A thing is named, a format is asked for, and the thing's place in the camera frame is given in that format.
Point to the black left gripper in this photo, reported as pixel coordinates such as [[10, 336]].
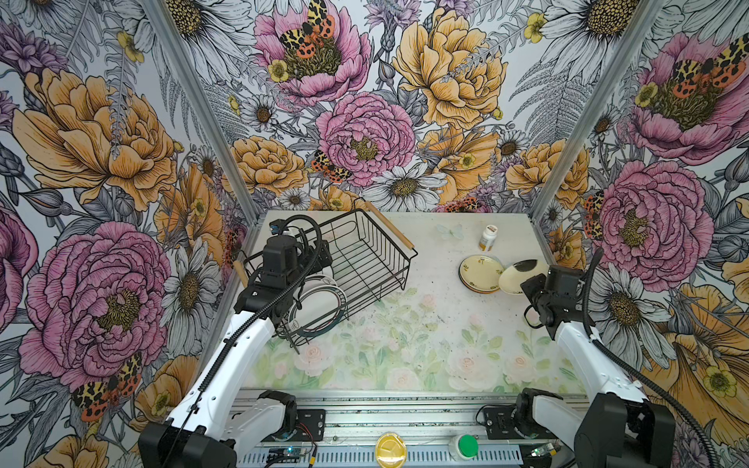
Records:
[[326, 257]]

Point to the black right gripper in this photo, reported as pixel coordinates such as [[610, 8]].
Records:
[[530, 285]]

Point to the cream plate front row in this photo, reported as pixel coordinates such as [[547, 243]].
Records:
[[481, 273]]

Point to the black wire dish rack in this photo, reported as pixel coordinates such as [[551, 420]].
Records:
[[371, 258]]

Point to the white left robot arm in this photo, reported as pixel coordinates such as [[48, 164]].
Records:
[[202, 431]]

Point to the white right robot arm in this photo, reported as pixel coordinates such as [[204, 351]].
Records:
[[622, 427]]

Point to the large white back plate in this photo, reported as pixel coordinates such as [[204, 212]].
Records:
[[321, 306]]

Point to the white pill bottle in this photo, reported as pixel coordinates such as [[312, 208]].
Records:
[[488, 237]]

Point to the green push button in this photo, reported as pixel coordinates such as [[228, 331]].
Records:
[[463, 447]]

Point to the small green circuit board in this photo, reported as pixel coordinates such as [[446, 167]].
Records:
[[286, 455]]

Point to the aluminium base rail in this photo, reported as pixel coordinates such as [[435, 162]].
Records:
[[426, 421]]

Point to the aluminium right corner post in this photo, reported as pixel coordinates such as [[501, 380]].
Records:
[[632, 41]]

